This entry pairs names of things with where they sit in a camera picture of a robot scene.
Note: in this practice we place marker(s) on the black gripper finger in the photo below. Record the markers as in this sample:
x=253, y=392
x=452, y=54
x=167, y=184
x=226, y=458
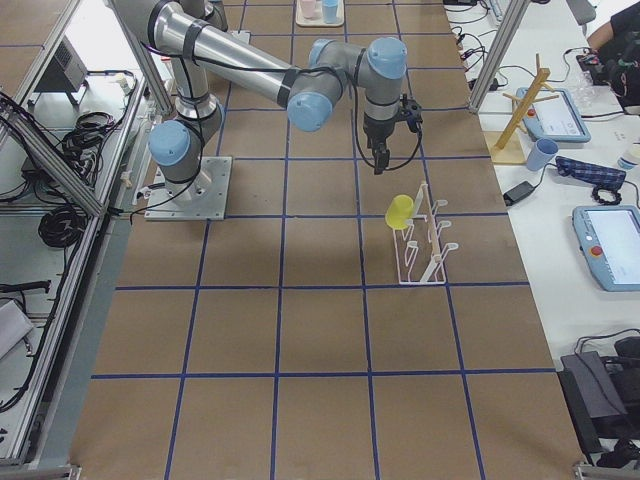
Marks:
x=381, y=155

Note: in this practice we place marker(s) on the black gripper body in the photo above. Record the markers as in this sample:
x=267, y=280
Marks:
x=376, y=132

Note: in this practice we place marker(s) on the yellow plastic cup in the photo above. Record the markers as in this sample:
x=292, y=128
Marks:
x=399, y=212

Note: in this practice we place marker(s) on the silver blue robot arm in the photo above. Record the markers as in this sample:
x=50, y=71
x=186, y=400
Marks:
x=309, y=94

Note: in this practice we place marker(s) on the light blue cup near pink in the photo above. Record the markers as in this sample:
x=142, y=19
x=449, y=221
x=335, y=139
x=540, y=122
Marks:
x=330, y=11

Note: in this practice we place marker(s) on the pink plastic cup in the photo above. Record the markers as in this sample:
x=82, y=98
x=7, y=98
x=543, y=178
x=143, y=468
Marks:
x=307, y=8

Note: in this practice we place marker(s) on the blue cup on desk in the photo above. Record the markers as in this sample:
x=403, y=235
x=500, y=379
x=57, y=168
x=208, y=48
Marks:
x=542, y=152

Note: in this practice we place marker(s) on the wooden mug tree stand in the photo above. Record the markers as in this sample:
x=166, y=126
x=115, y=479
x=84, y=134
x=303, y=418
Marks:
x=505, y=147

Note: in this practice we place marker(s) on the cream serving tray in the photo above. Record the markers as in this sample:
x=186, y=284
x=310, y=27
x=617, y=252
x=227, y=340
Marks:
x=317, y=21

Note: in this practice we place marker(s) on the black power adapter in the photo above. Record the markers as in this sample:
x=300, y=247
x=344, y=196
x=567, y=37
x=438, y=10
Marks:
x=518, y=193

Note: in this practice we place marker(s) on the teach pendant far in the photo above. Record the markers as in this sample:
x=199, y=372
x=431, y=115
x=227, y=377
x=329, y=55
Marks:
x=557, y=119

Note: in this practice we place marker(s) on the teach pendant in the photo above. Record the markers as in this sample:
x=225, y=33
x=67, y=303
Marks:
x=608, y=237
x=557, y=119

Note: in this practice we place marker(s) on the blue plaid folded cloth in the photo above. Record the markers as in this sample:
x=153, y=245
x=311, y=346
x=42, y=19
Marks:
x=599, y=176

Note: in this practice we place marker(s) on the teach pendant near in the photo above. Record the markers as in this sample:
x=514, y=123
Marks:
x=608, y=237

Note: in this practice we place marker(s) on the white wire cup rack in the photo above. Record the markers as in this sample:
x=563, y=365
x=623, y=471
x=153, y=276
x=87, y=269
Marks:
x=420, y=251

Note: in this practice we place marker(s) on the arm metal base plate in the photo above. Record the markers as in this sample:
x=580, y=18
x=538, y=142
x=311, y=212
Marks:
x=205, y=199

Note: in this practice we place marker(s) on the aluminium frame post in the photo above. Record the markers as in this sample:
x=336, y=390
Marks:
x=512, y=18

